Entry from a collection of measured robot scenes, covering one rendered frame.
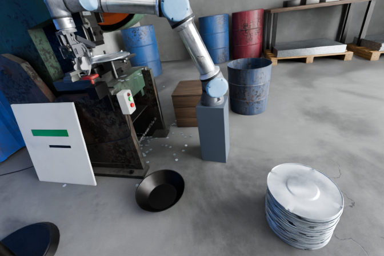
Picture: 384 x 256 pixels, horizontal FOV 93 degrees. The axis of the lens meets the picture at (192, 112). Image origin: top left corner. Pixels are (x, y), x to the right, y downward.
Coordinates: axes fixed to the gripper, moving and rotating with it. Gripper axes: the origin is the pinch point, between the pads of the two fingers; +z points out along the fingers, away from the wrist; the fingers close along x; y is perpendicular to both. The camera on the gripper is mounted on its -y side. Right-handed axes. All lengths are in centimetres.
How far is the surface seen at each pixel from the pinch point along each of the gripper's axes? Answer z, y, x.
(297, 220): 58, 30, 95
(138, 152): 59, -7, 7
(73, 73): 2.9, -11.6, -21.0
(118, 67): 6.4, -32.7, -5.1
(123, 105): 21.9, -5.2, 9.6
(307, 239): 69, 31, 100
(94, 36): -14.2, -28.3, -11.6
